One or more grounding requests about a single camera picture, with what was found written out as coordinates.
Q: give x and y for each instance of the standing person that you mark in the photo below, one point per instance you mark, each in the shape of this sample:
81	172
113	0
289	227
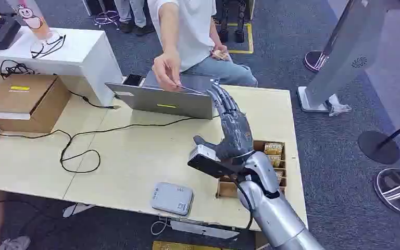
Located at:
134	13

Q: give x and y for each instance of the person's hand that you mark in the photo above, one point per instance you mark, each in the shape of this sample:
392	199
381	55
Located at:
220	48
165	70

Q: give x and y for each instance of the black stanchion base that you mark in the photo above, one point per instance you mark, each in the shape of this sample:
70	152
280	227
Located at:
376	148

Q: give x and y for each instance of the silver standing kiosk panel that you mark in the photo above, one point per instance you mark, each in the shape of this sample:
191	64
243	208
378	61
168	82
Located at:
351	51

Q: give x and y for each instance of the yellow floor tape square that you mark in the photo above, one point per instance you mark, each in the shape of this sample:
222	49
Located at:
250	38

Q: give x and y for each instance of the white desk foot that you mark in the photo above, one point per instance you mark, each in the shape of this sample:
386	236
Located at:
77	209

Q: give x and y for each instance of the grey laptop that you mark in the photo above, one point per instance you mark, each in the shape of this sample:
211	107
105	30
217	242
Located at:
158	100

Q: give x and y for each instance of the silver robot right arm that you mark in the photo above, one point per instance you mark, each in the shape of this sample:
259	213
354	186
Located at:
276	214

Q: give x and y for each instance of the black phone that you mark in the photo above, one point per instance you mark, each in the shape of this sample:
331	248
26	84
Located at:
132	80

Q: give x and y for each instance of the cardboard box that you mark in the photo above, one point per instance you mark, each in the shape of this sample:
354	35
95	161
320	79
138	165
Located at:
24	100

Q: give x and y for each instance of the person's right hand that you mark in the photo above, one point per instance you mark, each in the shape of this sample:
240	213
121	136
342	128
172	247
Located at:
165	70

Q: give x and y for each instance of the grey flat card reader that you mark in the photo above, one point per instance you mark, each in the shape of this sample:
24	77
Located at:
172	198

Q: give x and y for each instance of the seated person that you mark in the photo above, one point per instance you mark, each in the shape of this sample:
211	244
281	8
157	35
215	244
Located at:
193	31

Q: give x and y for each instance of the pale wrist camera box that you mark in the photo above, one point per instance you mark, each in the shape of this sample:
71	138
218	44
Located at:
203	162

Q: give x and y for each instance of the white crumpled wrap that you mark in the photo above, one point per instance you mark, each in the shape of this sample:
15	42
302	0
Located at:
339	107

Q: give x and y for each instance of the clear cartoon sign stand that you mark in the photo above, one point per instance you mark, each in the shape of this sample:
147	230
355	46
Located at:
31	17

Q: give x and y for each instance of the printed card in box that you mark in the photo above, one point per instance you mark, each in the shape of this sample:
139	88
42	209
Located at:
275	161
273	149
279	176

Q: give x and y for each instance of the person's left hand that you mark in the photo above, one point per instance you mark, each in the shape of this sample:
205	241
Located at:
220	48

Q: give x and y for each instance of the thin card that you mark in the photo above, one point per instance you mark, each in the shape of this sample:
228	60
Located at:
191	89

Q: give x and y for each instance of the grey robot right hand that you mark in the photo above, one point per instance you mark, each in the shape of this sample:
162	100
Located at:
234	133

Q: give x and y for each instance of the large chrome stanchion base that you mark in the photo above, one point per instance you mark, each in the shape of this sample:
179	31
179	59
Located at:
396	193

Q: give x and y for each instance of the black background robot leg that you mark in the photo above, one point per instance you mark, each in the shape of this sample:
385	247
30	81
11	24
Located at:
224	20
240	20

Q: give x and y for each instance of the grey desk frame bracket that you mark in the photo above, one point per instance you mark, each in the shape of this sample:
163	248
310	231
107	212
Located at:
203	229

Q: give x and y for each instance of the white cabinet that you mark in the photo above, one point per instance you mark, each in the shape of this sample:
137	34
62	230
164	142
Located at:
82	58

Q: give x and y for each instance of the wooden card box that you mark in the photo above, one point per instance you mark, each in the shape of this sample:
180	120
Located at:
226	189

